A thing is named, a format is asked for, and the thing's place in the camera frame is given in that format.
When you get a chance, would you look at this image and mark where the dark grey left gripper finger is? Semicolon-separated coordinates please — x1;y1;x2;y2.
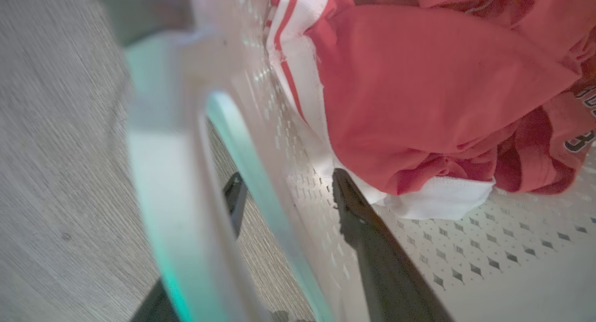
332;168;454;322

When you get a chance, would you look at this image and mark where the white perforated plastic laundry basket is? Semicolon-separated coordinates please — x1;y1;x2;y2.
95;0;596;322

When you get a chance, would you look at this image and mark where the red and white sports jersey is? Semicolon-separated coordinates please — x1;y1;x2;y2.
265;0;596;220

